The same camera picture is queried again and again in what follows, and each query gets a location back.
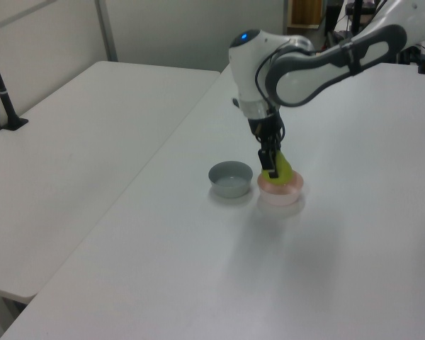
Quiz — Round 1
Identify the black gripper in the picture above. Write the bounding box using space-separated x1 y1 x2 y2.
246 110 286 179

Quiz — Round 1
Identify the green pear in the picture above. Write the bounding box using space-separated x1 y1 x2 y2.
261 148 294 187

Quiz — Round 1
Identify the pink bowl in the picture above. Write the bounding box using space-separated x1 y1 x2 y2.
256 169 305 208

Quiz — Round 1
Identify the grey bowl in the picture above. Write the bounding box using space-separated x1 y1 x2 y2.
208 160 254 198

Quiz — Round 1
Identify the wooden cabinet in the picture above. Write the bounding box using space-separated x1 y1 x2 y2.
287 0 322 28

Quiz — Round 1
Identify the black monitor stand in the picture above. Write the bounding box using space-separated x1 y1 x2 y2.
351 0 365 35

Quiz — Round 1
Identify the white side table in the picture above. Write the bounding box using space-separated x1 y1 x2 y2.
0 60 222 305

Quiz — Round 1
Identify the black pole stand with base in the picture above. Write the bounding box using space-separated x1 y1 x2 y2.
0 30 30 132

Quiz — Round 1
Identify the black device with cables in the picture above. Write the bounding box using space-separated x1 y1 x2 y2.
396 44 423 65

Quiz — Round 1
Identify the grey metal partition post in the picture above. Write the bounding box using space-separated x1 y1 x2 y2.
93 0 118 63

